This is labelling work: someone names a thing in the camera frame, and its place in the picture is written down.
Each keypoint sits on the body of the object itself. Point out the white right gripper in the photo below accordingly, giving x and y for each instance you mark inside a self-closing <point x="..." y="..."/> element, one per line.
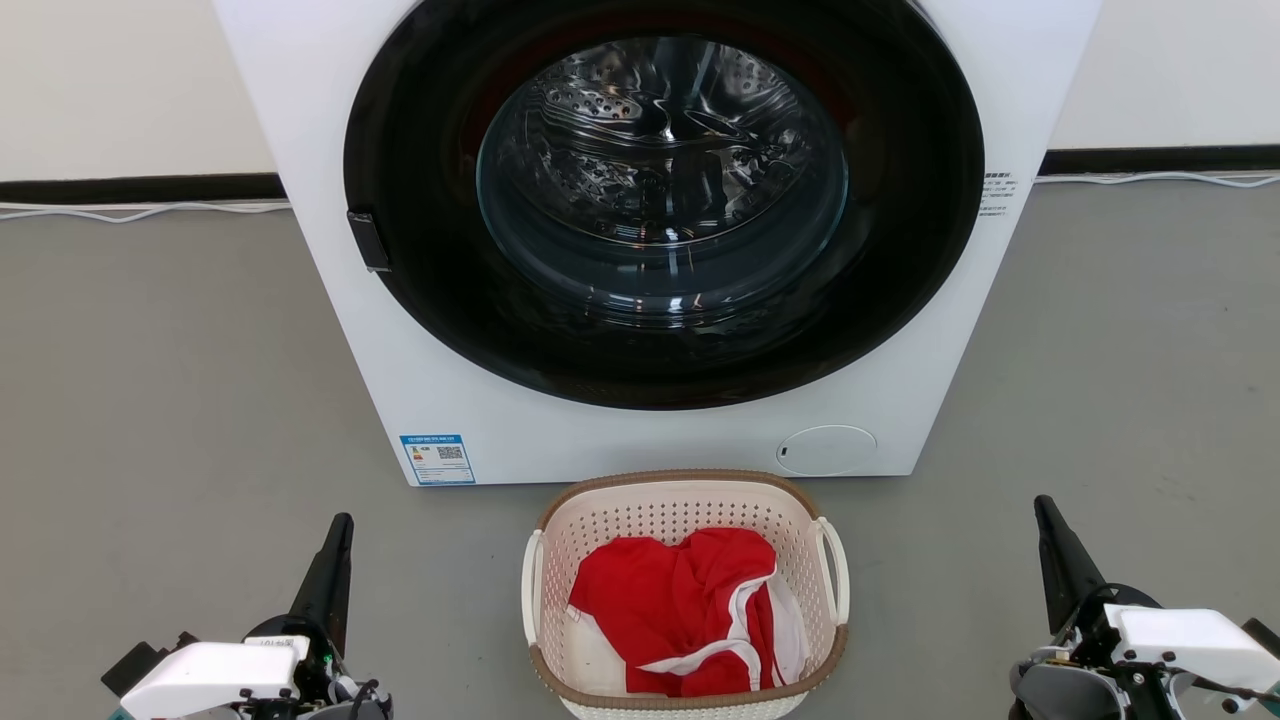
<point x="1170" y="645"/>

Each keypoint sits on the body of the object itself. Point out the red and white garment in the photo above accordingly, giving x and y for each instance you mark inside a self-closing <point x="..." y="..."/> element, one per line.
<point x="660" y="610"/>

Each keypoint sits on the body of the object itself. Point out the blue energy label sticker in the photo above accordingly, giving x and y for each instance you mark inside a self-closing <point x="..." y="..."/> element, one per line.
<point x="437" y="459"/>

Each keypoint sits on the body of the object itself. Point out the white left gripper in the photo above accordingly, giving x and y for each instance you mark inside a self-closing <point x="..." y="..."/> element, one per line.
<point x="210" y="675"/>

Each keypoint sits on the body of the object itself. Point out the white front-load washing machine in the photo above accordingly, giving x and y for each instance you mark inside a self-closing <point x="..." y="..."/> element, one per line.
<point x="330" y="300"/>

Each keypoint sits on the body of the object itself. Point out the black wall baseboard strip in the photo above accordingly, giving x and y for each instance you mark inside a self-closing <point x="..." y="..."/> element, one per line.
<point x="1160" y="159"/>
<point x="140" y="188"/>

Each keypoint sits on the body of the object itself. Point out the round black glass washer door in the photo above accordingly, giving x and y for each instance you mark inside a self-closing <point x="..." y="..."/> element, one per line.
<point x="430" y="250"/>

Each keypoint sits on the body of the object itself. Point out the small printed text sticker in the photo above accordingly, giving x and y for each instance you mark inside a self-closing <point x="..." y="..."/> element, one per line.
<point x="996" y="194"/>

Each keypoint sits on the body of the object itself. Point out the round white filter cover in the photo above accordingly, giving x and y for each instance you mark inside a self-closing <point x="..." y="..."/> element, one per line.
<point x="826" y="450"/>

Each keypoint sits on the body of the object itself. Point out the white perforated plastic laundry basket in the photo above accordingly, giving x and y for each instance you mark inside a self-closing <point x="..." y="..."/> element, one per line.
<point x="690" y="508"/>

